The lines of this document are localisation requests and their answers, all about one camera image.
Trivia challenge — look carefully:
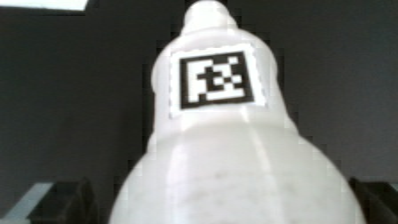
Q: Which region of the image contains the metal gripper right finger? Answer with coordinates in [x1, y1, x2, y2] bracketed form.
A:
[348, 178, 398, 224]

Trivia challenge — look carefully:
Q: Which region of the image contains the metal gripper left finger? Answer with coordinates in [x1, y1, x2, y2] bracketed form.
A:
[0, 181, 97, 224]

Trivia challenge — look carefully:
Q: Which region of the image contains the white lamp bulb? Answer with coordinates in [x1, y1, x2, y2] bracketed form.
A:
[108, 0, 366, 224]

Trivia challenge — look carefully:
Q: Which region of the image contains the white marker sheet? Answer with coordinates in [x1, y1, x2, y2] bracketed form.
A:
[0, 0, 89, 11]

